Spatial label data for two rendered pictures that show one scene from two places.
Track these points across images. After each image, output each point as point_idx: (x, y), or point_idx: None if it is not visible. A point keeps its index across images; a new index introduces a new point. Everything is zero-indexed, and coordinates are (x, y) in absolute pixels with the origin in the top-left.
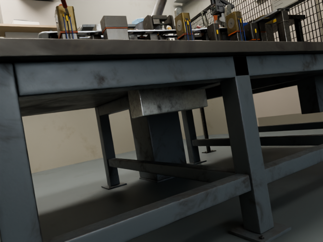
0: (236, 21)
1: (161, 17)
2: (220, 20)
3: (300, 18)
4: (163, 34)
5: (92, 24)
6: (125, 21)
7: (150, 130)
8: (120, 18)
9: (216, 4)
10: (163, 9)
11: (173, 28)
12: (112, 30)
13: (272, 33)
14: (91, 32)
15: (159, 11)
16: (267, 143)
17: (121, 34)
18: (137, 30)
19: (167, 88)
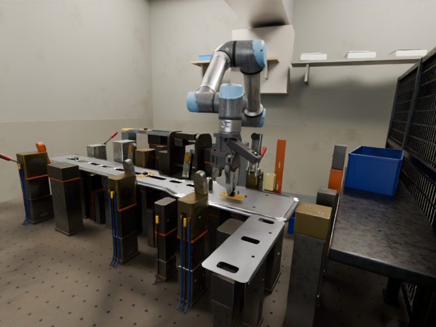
0: (178, 219)
1: (185, 137)
2: (217, 183)
3: (425, 285)
4: (146, 176)
5: (135, 130)
6: (60, 174)
7: None
8: (56, 169)
9: (211, 153)
10: (254, 98)
11: (195, 156)
12: (52, 181)
13: (315, 262)
14: (76, 163)
15: (248, 101)
16: None
17: (59, 187)
18: (100, 174)
19: None
